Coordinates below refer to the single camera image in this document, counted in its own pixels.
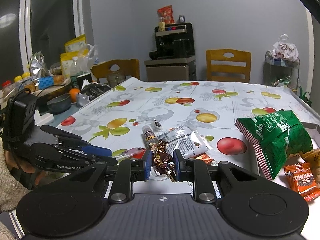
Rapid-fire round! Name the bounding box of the orange foil snack bar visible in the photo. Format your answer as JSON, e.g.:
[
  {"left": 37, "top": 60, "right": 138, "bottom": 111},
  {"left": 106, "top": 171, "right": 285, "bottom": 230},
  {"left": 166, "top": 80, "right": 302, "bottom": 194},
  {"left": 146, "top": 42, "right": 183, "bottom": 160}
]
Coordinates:
[{"left": 188, "top": 153, "right": 215, "bottom": 166}]

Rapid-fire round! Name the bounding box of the brown foil candy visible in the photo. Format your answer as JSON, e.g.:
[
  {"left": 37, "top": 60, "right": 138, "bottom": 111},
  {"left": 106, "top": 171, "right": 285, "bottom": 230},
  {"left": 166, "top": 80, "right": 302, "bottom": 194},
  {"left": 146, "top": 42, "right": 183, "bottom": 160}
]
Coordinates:
[{"left": 152, "top": 140, "right": 177, "bottom": 183}]

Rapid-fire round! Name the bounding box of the white printed snack packet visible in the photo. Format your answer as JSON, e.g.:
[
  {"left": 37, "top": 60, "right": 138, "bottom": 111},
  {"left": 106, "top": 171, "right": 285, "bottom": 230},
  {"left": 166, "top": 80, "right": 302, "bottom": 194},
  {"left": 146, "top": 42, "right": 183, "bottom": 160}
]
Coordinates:
[{"left": 157, "top": 125, "right": 208, "bottom": 159}]

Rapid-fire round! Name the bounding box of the brown tiger snack stick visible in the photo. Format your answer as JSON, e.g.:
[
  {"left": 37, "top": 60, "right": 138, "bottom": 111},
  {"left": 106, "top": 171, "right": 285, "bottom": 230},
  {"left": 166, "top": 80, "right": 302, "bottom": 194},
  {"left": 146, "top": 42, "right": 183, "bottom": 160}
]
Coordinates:
[{"left": 142, "top": 125, "right": 158, "bottom": 151}]

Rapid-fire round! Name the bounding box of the person's left hand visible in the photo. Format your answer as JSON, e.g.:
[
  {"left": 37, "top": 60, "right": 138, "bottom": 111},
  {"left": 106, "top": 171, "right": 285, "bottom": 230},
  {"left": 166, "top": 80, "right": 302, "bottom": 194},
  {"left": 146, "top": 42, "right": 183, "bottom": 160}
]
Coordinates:
[{"left": 4, "top": 150, "right": 47, "bottom": 185}]

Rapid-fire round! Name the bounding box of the pink candy wrapper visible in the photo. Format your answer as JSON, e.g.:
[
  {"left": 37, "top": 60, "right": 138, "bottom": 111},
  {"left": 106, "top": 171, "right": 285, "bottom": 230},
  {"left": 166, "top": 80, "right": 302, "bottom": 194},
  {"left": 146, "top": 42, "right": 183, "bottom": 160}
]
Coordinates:
[{"left": 112, "top": 147, "right": 146, "bottom": 161}]

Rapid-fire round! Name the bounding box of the dark bowl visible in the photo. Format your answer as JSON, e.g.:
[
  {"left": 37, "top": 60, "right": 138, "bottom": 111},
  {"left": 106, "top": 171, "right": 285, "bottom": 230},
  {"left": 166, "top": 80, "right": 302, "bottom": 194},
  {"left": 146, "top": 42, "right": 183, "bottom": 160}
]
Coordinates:
[{"left": 47, "top": 94, "right": 72, "bottom": 114}]

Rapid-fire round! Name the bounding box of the fruit pattern tablecloth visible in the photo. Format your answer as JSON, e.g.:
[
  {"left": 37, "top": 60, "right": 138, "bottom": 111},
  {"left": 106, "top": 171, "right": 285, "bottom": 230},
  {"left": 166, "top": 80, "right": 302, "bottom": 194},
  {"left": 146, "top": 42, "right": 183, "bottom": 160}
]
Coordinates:
[{"left": 35, "top": 76, "right": 320, "bottom": 201}]

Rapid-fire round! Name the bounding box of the small dark wrapped candy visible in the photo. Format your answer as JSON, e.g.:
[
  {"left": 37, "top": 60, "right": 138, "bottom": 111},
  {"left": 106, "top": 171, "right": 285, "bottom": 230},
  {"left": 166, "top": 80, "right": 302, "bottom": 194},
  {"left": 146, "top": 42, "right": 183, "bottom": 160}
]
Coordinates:
[{"left": 152, "top": 119, "right": 162, "bottom": 130}]

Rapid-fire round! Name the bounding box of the yellow lid jar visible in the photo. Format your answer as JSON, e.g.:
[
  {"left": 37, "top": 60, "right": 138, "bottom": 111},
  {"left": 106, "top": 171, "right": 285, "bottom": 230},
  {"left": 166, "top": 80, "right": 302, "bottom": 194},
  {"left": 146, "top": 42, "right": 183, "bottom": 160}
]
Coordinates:
[{"left": 22, "top": 72, "right": 36, "bottom": 92}]

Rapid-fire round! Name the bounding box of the orange fruit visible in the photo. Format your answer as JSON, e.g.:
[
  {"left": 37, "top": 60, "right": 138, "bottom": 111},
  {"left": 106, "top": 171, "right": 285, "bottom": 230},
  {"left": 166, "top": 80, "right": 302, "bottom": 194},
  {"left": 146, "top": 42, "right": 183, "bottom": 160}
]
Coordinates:
[{"left": 69, "top": 88, "right": 80, "bottom": 102}]

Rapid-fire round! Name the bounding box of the clear plastic bottle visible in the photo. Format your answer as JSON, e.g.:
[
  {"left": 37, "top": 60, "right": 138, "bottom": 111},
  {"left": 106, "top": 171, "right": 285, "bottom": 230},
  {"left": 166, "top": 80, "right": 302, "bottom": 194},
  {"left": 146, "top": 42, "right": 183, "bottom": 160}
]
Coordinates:
[{"left": 70, "top": 56, "right": 82, "bottom": 88}]

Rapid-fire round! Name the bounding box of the green snack bag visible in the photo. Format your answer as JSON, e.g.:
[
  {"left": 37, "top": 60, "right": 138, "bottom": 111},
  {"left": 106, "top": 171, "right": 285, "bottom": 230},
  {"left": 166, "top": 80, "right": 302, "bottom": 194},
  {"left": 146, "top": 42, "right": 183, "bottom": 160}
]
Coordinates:
[{"left": 235, "top": 111, "right": 312, "bottom": 180}]

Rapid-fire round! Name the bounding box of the wooden chair left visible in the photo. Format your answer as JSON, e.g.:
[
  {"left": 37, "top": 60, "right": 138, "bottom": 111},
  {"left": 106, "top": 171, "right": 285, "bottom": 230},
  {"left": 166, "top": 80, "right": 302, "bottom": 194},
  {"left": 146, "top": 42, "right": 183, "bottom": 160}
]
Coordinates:
[{"left": 91, "top": 59, "right": 140, "bottom": 82}]

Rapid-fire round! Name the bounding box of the yellow bag on counter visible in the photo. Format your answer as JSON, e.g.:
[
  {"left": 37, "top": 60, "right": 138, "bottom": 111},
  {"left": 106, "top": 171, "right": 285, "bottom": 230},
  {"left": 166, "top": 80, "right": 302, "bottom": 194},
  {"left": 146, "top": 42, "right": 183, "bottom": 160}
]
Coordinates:
[{"left": 60, "top": 34, "right": 87, "bottom": 78}]

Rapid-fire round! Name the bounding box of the grey cabinet under dispenser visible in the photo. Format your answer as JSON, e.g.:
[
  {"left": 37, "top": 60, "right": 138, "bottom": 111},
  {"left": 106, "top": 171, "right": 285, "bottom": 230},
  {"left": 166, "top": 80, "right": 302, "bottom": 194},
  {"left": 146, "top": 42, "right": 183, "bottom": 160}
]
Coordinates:
[{"left": 144, "top": 56, "right": 197, "bottom": 82}]

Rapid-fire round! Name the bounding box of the orange small snack packet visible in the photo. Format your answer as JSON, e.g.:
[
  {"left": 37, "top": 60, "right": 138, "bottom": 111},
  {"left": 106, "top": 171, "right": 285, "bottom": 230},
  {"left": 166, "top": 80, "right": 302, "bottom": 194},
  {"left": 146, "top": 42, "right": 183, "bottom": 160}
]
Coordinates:
[{"left": 284, "top": 163, "right": 319, "bottom": 202}]

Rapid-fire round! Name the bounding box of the yellow peanut snack bag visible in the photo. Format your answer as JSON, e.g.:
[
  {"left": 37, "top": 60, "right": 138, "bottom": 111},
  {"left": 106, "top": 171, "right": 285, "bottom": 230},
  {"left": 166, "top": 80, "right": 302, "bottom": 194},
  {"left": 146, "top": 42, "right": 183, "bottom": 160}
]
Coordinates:
[{"left": 300, "top": 148, "right": 320, "bottom": 185}]

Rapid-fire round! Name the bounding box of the grey snack tray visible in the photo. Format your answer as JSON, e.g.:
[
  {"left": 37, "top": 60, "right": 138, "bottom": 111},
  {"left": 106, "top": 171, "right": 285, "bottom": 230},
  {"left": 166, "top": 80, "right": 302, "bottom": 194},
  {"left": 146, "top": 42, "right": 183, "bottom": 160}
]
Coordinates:
[{"left": 302, "top": 122, "right": 320, "bottom": 149}]

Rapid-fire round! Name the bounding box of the metal rack shelf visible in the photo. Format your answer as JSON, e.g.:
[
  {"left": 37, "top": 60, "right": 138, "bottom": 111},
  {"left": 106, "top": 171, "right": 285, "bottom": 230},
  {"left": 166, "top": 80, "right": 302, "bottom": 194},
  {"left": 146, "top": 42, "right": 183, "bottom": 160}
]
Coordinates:
[{"left": 263, "top": 51, "right": 300, "bottom": 90}]

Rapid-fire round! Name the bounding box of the black water dispenser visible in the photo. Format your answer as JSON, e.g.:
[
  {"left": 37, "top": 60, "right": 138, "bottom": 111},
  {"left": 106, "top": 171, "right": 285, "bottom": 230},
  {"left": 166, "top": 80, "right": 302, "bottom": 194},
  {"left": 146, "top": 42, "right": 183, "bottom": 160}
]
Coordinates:
[{"left": 149, "top": 22, "right": 195, "bottom": 60}]

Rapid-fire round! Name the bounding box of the green shopping bag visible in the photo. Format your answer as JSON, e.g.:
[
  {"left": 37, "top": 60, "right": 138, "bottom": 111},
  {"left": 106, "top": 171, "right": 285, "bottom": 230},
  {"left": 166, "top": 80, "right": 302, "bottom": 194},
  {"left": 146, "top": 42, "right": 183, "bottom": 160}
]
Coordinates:
[{"left": 297, "top": 86, "right": 312, "bottom": 106}]

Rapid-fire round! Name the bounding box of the white Dove plastic bag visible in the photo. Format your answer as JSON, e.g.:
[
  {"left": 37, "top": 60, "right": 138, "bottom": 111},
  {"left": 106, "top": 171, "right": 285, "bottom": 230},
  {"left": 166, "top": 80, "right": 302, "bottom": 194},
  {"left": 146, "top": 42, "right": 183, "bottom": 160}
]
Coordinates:
[{"left": 271, "top": 34, "right": 299, "bottom": 62}]

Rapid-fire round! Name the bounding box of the small jar on dispenser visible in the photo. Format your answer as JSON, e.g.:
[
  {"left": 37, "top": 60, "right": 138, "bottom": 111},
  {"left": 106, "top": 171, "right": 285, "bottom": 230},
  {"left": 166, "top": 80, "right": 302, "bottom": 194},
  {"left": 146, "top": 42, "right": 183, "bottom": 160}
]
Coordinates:
[{"left": 178, "top": 15, "right": 185, "bottom": 23}]

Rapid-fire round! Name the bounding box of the red snack bag on dispenser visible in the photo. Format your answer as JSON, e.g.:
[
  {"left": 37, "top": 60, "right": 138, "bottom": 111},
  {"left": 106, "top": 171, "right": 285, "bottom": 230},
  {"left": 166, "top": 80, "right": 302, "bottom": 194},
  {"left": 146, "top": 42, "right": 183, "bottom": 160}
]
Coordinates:
[{"left": 157, "top": 5, "right": 175, "bottom": 24}]

